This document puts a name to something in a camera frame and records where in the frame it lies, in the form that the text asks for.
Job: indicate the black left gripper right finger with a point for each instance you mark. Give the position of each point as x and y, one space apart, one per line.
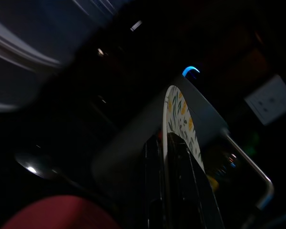
190 190

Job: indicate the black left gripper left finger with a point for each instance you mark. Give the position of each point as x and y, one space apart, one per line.
155 186

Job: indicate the floral patterned plate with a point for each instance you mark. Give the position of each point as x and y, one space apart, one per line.
178 112

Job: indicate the pink plate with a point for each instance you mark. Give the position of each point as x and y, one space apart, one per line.
62 212

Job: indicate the grey canister with red label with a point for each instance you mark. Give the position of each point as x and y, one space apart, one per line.
205 114

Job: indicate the metal spoon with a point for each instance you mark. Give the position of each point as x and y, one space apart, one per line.
31 167

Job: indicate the white wall socket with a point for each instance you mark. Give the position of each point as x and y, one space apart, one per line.
269 100

